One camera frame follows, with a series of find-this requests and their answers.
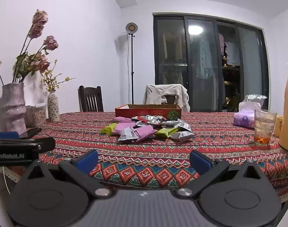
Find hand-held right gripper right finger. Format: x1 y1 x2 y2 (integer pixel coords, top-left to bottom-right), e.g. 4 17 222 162
173 150 265 198

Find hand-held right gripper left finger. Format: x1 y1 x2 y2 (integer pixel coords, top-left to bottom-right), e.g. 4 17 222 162
20 149 111 198

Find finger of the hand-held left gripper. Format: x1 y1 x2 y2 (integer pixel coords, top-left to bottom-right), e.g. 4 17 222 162
0 137 56 152
0 132 20 139

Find pile of silver snack packets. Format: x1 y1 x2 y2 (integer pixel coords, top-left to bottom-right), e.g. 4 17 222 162
117 115 195 143

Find green snack packet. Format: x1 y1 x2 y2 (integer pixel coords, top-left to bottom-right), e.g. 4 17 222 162
155 127 180 138
100 123 118 135

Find red cardboard box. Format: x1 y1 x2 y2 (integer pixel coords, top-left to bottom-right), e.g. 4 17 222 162
115 104 182 121

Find black phone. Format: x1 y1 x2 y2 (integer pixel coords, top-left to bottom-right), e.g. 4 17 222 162
19 128 42 139

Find pink textured vase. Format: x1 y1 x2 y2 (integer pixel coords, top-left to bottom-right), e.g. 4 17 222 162
2 83 27 135

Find glass storage jar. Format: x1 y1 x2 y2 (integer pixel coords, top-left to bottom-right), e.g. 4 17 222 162
32 103 47 126

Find red patterned tablecloth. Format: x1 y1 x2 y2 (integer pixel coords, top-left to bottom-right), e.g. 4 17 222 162
0 111 288 204

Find small floral vase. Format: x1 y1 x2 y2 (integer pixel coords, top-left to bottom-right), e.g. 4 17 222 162
48 91 60 123

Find purple tissue pack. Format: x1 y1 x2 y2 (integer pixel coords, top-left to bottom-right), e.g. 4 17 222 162
233 102 262 128

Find dark wooden chair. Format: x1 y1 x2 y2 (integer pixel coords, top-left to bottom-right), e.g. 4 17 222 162
78 86 104 112

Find yellow flower branches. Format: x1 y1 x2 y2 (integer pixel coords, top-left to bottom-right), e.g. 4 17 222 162
41 59 76 93

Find jacket-draped wooden chair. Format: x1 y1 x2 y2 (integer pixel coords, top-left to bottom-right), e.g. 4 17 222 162
165 95 180 105

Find glass cup with tea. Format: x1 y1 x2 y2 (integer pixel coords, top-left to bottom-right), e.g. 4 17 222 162
254 110 277 146

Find beige jacket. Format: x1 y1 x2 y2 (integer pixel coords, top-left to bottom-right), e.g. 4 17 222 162
143 84 190 113

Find dried pink flower bouquet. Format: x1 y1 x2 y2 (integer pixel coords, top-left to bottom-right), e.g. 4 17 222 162
0 9 59 86

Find clear plastic bag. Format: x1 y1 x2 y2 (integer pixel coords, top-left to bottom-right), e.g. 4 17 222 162
244 94 268 107

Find glass door wardrobe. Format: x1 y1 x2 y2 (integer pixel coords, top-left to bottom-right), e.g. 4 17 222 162
153 14 270 113

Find light blue hanging garment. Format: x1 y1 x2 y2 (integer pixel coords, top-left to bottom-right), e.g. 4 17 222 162
196 37 214 79

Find white hanging garment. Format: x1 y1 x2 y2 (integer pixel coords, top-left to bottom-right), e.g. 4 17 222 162
223 41 240 65

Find studio light on stand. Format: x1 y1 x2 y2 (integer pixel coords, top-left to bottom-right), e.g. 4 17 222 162
125 22 138 105

